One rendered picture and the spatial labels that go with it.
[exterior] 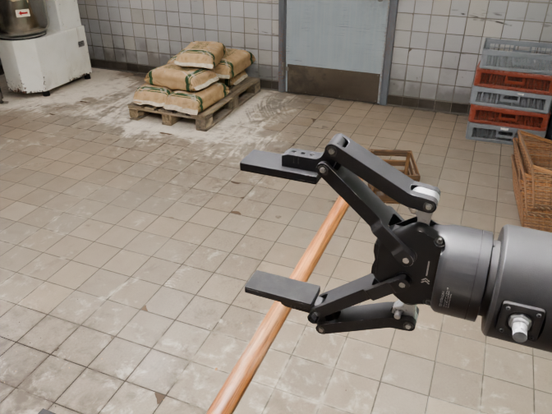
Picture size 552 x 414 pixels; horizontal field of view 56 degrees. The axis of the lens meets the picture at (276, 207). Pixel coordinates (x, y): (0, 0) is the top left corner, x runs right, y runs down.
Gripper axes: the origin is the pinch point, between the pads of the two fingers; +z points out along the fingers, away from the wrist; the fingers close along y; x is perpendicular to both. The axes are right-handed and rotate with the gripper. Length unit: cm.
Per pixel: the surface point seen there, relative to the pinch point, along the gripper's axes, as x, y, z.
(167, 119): 335, 144, 239
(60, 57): 383, 116, 396
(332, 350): 129, 149, 24
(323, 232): 43, 29, 6
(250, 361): 8.3, 28.4, 5.4
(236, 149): 311, 149, 160
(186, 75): 347, 105, 224
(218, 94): 369, 127, 206
